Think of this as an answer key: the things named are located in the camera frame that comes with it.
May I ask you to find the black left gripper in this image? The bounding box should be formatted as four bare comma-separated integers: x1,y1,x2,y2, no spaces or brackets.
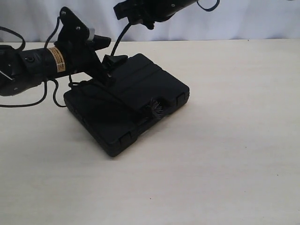
54,7,128,87

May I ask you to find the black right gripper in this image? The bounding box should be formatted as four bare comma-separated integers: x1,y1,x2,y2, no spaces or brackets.
113,0,194,30

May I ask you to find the black plastic tool case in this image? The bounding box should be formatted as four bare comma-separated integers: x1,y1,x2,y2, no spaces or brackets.
64,53,190,157

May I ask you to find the black braided rope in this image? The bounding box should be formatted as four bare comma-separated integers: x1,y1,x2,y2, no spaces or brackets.
67,20,165,125

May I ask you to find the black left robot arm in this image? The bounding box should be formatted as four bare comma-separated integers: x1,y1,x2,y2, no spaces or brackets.
0,7,128,97

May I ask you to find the white backdrop curtain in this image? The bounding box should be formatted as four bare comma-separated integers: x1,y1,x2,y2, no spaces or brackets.
0,0,300,42

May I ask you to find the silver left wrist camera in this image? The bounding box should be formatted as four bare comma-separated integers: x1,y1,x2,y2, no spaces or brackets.
85,23,95,41

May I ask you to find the thin black left camera cable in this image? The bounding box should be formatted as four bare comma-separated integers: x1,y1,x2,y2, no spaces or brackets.
0,17,71,108

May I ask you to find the thin black camera cable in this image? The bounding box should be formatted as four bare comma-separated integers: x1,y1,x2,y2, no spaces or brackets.
0,17,71,108
196,0,221,12

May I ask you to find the thin black right camera cable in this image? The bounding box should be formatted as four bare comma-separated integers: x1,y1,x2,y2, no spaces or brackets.
196,0,221,12

